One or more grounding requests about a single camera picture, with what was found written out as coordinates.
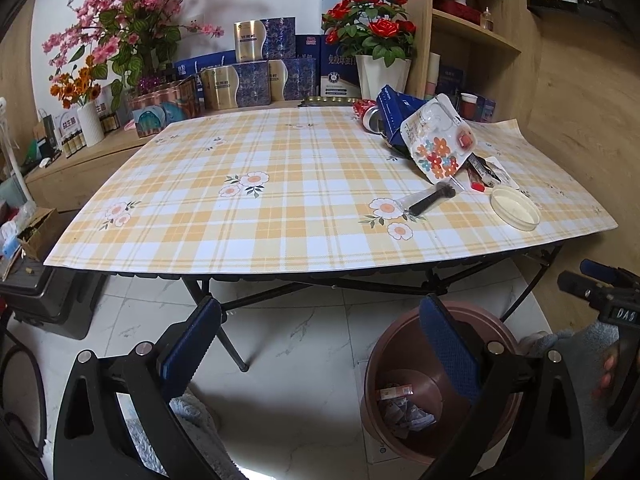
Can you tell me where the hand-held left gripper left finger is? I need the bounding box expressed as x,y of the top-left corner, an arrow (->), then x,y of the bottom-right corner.
52,296 -> 241,480

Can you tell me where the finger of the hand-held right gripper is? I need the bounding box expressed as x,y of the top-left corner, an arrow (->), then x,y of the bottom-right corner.
580,259 -> 640,291
557,270 -> 608,313

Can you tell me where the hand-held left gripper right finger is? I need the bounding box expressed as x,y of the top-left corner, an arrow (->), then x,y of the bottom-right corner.
417,294 -> 596,480

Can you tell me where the brown plastic bin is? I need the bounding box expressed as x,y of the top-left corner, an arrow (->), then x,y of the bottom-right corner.
361,301 -> 523,466

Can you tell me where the person's right hand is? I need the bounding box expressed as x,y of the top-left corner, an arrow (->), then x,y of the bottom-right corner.
592,345 -> 623,401

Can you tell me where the orange snack wrapper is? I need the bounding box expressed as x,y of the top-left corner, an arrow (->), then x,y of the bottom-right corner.
377,384 -> 416,402

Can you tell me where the person's right slipper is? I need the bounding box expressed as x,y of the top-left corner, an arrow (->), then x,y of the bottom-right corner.
517,332 -> 553,358

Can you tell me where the crumpled white wrapper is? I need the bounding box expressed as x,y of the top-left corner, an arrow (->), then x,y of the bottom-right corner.
385,400 -> 436,433

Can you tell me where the person's left leg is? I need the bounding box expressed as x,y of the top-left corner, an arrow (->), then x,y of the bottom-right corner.
122,392 -> 251,480

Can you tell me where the round clear lid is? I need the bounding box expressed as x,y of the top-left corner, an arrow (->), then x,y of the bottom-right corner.
489,186 -> 543,232

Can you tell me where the white sachet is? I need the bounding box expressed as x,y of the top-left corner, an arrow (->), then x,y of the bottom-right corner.
482,156 -> 521,191

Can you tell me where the black red sachet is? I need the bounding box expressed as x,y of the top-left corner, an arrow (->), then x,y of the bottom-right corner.
465,155 -> 493,193

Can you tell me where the black tool in clear wrapper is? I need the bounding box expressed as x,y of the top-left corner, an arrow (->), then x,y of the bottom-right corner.
397,184 -> 458,218

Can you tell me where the black case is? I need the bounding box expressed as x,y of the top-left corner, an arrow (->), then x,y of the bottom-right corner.
0,265 -> 108,341

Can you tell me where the plaid floral tablecloth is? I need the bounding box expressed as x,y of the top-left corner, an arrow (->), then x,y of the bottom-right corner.
44,99 -> 618,277

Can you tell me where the cardboard box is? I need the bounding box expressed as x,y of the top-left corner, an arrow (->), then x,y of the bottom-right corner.
17,207 -> 71,261

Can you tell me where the small light blue box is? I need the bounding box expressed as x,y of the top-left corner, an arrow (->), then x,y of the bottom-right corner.
472,96 -> 498,123

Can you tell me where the floral plastic package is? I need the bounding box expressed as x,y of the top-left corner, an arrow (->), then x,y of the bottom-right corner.
400,94 -> 476,185

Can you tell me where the teal shell ornament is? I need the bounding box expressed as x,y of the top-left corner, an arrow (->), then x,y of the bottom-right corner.
134,105 -> 168,138

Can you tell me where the wooden shelf unit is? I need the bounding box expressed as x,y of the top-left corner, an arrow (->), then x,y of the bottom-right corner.
387,0 -> 543,126

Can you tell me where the pack of amber vials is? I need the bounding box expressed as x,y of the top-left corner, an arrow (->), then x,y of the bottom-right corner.
59,115 -> 85,158

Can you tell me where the dark blue printed box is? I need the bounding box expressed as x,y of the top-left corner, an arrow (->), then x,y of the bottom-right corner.
440,64 -> 466,96

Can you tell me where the white ribbed vase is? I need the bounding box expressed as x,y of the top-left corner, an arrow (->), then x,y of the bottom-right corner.
77,102 -> 106,148

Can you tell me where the red can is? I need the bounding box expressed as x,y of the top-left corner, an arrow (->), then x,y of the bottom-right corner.
352,100 -> 388,135

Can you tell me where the copper ribbed planter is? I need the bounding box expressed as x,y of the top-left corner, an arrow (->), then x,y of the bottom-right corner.
129,77 -> 203,123

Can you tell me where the blue carton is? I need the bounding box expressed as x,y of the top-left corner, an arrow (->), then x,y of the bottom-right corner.
376,85 -> 431,148

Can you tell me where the stack of paper cups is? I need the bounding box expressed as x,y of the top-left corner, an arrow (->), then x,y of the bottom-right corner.
424,52 -> 443,101

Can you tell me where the gold and blue box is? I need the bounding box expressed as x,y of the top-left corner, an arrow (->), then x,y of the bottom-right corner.
233,17 -> 297,63
267,57 -> 317,103
200,62 -> 271,111

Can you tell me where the gold tray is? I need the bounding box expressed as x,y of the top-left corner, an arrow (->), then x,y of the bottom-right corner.
299,95 -> 361,107

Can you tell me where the flat blue box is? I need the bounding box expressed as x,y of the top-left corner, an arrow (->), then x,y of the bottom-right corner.
174,52 -> 236,78

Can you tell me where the orange flower bouquet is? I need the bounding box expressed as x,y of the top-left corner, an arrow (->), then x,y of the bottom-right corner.
49,55 -> 108,111

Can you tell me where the white flower pot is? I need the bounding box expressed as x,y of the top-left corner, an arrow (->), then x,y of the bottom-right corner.
355,54 -> 412,103

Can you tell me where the large blue emblem box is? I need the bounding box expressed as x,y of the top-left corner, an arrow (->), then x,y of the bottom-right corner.
320,42 -> 362,100

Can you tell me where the blue box with red label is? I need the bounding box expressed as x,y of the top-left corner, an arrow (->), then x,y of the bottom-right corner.
295,35 -> 321,61

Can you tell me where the pink blossom plant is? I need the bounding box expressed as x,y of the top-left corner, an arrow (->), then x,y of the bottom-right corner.
42,0 -> 248,111

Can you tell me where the red rose plant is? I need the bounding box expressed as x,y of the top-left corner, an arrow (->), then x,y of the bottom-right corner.
322,0 -> 417,68

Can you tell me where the black folding table frame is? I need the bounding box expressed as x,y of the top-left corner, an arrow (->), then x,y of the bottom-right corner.
107,242 -> 563,373

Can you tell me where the black cable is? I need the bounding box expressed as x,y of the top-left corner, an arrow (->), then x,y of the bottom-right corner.
0,305 -> 48,480

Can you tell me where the dark wall shelf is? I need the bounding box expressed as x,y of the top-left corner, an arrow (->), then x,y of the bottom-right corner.
527,0 -> 640,41

